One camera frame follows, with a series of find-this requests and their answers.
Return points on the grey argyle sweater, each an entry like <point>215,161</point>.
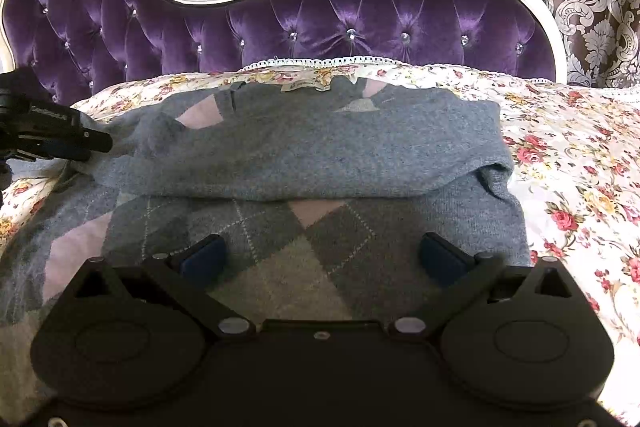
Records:
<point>320,167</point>

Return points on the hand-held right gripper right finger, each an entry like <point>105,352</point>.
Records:
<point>442,260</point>

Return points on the floral bedspread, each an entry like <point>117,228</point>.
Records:
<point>575,167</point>

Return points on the purple tufted headboard white frame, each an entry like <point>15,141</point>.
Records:
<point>310,27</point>

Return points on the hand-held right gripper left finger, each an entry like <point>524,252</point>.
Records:
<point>202,258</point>

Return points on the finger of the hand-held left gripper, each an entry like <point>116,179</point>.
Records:
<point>75,137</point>

